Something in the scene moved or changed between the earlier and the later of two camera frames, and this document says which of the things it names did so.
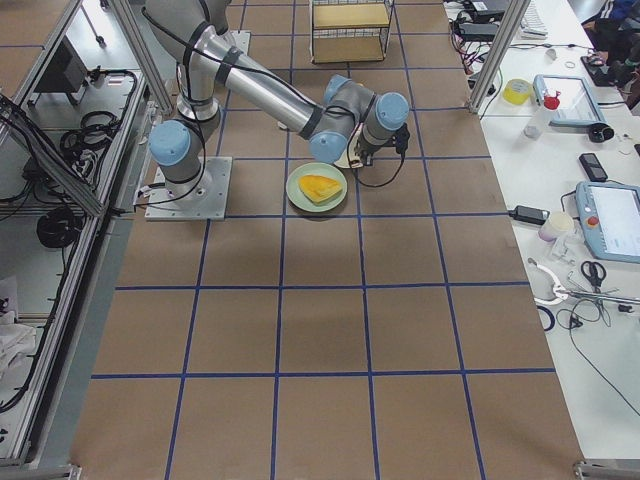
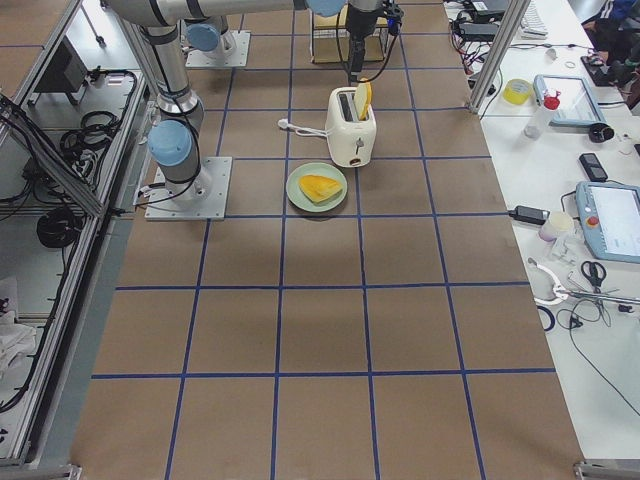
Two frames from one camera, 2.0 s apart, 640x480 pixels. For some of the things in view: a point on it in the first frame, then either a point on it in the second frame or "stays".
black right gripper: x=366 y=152 → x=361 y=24
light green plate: x=297 y=196 stays
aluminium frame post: x=513 y=18 stays
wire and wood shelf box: x=343 y=31 stays
